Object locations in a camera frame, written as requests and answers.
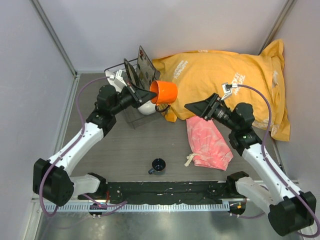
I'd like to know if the white slotted cable duct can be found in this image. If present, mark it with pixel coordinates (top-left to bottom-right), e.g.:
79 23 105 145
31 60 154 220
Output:
57 201 230 213

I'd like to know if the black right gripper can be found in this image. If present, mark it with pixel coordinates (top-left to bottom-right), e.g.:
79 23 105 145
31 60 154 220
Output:
185 92 239 132

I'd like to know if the square floral plate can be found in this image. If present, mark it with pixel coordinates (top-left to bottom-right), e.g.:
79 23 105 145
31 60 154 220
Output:
136 45 160 90

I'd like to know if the orange glass mug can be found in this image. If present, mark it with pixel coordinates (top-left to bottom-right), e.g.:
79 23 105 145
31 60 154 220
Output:
149 80 178 113

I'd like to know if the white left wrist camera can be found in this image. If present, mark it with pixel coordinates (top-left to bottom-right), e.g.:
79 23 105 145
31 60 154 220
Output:
108 69 127 89

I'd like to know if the green rimmed white plate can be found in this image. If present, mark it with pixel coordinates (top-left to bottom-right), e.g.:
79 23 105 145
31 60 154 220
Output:
104 70 115 85

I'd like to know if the brown checkered rim plate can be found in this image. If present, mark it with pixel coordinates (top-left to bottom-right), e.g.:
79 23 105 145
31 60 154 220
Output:
123 58 146 90

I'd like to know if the grey wire dish rack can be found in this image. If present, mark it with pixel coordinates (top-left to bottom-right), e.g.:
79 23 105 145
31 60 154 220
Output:
106 58 168 129

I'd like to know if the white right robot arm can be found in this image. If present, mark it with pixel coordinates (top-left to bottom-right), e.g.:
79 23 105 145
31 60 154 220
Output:
185 93 320 236

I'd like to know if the dark blue mug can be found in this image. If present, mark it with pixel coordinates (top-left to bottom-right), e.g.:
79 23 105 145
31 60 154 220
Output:
148 158 166 175

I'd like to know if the pink patterned cloth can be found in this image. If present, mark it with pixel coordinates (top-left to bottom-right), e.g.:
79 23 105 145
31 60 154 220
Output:
184 116 234 171

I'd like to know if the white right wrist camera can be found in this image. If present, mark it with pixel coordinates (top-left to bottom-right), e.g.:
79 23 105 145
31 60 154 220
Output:
221 83 238 101

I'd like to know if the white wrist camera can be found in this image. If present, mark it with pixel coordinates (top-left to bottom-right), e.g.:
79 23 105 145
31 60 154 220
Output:
108 69 127 89
221 83 238 101

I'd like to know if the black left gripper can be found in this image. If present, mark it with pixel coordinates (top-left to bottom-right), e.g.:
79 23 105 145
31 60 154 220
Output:
110 81 156 116

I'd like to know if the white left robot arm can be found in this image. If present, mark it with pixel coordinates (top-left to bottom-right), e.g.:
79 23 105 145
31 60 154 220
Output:
33 84 156 207

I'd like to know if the yellow Mickey Mouse pillow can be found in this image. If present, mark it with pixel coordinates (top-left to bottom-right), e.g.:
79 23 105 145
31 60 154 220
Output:
151 38 291 142

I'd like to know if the white bowl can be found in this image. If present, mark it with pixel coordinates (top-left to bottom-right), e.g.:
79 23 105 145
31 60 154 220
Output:
137 100 156 116

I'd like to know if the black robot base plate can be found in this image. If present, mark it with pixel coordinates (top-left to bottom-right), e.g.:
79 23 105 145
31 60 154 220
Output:
88 181 244 205

